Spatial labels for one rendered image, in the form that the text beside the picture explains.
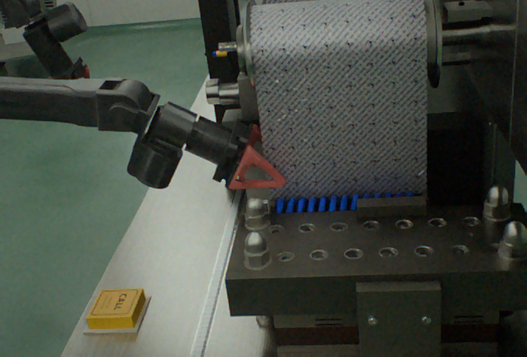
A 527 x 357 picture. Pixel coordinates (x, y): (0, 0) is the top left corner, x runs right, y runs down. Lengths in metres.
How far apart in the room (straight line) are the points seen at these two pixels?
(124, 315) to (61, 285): 1.86
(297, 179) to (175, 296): 0.27
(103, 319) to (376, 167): 0.46
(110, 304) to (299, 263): 0.32
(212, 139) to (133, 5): 5.95
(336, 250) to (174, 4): 5.98
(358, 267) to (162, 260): 0.42
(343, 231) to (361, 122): 0.16
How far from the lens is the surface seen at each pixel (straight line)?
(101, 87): 0.98
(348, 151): 0.97
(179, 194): 1.36
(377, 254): 0.87
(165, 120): 0.95
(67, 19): 1.46
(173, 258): 1.16
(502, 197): 0.94
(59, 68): 1.50
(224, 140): 0.95
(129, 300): 1.04
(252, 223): 0.94
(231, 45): 0.96
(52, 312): 2.73
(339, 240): 0.90
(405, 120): 0.96
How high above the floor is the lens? 1.52
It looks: 25 degrees down
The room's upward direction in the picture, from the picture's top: 7 degrees counter-clockwise
